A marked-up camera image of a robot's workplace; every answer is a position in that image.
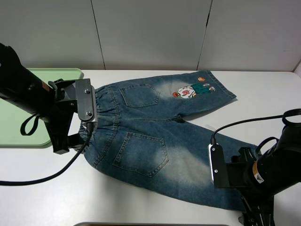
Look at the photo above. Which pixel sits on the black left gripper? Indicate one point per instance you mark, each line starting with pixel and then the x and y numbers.
pixel 60 116

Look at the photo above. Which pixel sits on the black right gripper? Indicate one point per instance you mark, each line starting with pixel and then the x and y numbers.
pixel 259 206

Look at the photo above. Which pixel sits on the children's blue denim shorts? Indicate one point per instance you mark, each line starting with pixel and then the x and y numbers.
pixel 142 138

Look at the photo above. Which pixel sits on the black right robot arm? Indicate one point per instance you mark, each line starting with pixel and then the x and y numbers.
pixel 259 180

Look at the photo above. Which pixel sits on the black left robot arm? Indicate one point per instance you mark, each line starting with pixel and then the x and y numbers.
pixel 46 102

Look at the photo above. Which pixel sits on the green plastic tray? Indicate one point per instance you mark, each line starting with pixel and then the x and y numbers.
pixel 12 117

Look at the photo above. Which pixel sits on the clear tape piece far right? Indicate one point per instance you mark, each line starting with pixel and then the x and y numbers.
pixel 210 127

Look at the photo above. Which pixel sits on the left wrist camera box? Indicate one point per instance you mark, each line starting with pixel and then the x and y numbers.
pixel 86 104

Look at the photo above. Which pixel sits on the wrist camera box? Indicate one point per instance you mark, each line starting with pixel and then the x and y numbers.
pixel 86 104
pixel 219 173

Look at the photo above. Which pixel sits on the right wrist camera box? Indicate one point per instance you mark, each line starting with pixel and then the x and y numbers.
pixel 219 173

